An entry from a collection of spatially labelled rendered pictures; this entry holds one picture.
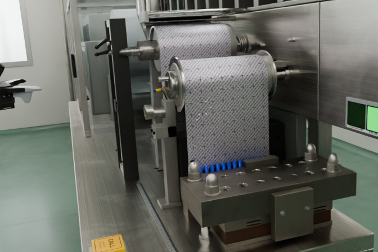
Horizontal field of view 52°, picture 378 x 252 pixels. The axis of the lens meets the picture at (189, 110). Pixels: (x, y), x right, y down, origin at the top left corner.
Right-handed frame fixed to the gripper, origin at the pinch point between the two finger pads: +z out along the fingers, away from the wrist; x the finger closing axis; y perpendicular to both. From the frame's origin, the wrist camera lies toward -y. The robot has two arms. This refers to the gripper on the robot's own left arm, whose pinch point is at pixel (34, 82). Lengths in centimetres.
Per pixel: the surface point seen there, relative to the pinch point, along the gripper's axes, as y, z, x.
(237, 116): -2, 25, 75
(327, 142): 13, 66, 81
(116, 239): 22, -11, 72
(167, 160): 11, 12, 62
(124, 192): 28, 9, 45
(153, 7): -27, 50, 4
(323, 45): -22, 37, 90
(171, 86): -10, 11, 65
